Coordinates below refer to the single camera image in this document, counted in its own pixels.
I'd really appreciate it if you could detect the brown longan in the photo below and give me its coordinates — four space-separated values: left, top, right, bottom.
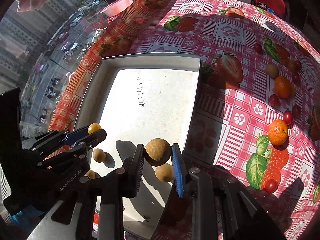
92 148 106 163
155 163 174 183
145 138 171 162

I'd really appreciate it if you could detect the yellow cherry tomato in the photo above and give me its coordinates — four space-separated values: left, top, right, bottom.
88 123 101 134
85 170 96 179

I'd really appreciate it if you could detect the red cherry tomato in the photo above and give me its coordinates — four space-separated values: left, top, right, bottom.
283 109 293 126
264 179 278 194

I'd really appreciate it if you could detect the orange mandarin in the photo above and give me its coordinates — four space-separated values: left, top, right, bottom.
274 76 291 99
268 119 288 146

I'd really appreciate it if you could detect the white shallow tray box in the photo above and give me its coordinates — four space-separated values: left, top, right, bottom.
74 52 202 240

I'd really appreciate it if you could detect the pink strawberry checked tablecloth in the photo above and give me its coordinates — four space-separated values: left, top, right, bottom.
49 0 319 239

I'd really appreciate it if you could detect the orange mandarin in shadow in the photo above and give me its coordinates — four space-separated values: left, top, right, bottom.
274 76 291 99

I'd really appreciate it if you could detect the pink plastic basin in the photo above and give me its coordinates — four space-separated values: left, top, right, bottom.
100 0 133 17

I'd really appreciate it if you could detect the greenish longan far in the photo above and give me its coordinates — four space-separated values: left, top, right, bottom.
265 63 279 79

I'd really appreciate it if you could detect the red plastic chair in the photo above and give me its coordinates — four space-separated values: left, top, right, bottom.
255 0 286 18

